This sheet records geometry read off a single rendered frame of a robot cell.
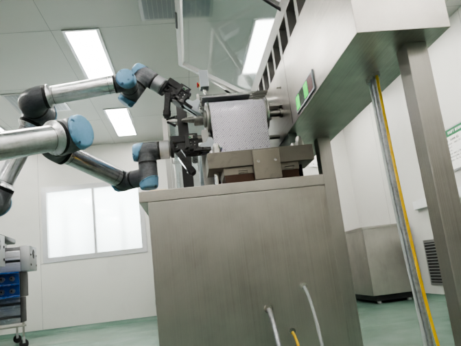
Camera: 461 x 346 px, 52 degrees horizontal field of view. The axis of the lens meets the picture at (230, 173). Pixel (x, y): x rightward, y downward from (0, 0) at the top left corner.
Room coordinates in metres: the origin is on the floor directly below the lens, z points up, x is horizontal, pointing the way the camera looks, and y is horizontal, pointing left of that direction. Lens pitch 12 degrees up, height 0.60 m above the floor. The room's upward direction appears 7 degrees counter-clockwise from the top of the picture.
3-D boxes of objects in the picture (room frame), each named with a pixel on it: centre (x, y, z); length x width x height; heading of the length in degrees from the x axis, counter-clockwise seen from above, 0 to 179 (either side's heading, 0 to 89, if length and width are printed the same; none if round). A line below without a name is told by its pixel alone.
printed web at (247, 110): (2.09, -0.04, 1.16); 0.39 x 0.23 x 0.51; 6
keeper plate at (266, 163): (1.69, -0.14, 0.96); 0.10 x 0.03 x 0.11; 96
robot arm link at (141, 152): (1.86, 0.33, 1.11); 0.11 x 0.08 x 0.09; 96
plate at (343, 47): (2.64, -0.30, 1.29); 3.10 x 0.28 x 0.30; 6
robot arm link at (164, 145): (1.87, 0.25, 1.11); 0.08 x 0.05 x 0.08; 6
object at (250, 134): (1.90, -0.06, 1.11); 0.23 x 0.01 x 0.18; 96
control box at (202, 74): (2.50, 0.10, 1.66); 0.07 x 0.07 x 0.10; 6
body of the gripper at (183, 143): (1.87, 0.17, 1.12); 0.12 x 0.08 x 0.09; 96
